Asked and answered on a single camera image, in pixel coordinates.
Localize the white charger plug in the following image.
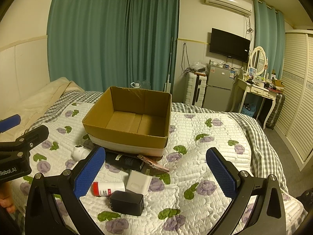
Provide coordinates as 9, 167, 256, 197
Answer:
126, 169, 152, 196

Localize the white suitcase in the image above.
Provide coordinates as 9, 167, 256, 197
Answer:
183, 71, 208, 107

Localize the black charger plug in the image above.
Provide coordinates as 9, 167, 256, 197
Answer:
108, 190, 144, 216

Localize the white air conditioner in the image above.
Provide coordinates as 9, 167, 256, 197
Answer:
204, 0, 253, 17

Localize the beige blanket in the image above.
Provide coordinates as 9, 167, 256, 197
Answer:
0, 77, 85, 142

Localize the brown cardboard box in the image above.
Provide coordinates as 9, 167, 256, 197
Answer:
82, 86, 172, 156

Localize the clear water jug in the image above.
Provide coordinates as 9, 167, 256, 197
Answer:
130, 81, 151, 90

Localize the white dressing table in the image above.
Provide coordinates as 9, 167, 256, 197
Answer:
231, 77, 278, 129

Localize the wide green curtain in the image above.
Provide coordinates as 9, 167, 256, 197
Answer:
46, 0, 180, 96

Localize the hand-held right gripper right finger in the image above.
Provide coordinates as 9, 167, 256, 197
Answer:
206, 147, 286, 235

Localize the clear plastic bag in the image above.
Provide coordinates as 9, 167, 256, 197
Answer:
189, 62, 207, 72

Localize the white round bottle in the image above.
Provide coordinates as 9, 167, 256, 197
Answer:
72, 145, 91, 161

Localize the white bottle with red cap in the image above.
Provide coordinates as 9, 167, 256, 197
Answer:
92, 181, 126, 197

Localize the dark wall cable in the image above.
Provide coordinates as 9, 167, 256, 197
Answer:
181, 43, 196, 75

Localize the grey small fridge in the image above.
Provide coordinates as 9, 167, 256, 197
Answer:
202, 63, 237, 112

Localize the narrow green curtain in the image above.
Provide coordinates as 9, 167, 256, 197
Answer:
253, 0, 286, 81

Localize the white slatted wardrobe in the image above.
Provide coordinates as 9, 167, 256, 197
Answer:
276, 29, 313, 172

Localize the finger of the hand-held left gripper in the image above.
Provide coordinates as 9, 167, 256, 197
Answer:
0, 114, 21, 134
0, 125, 49, 156

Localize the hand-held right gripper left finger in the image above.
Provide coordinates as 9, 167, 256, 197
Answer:
24, 146, 106, 235

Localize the white mop pole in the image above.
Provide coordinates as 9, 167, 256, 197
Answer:
164, 37, 174, 96

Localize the dark checked suitcase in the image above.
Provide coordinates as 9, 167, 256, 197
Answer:
265, 92, 285, 129

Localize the black wall television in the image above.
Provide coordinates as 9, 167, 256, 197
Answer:
210, 28, 251, 63

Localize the white floral quilt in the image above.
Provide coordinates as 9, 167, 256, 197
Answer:
10, 100, 306, 235

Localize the oval white mirror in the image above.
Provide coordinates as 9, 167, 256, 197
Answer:
247, 46, 268, 79

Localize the blue plastic basket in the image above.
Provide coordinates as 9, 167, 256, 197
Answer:
241, 103, 257, 117

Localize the person's left hand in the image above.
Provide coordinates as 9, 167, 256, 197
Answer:
0, 183, 16, 214

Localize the long black case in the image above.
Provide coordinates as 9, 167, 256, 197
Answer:
105, 150, 145, 173

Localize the pink phone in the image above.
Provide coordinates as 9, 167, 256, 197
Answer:
137, 155, 170, 173

